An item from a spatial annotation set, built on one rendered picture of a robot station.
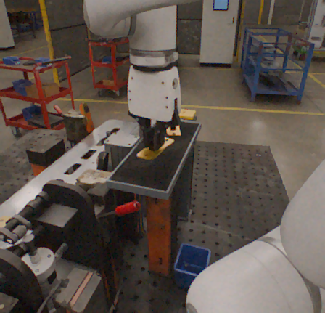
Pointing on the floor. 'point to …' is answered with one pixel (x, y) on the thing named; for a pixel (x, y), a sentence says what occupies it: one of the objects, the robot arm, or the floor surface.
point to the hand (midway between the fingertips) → (154, 138)
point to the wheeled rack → (305, 34)
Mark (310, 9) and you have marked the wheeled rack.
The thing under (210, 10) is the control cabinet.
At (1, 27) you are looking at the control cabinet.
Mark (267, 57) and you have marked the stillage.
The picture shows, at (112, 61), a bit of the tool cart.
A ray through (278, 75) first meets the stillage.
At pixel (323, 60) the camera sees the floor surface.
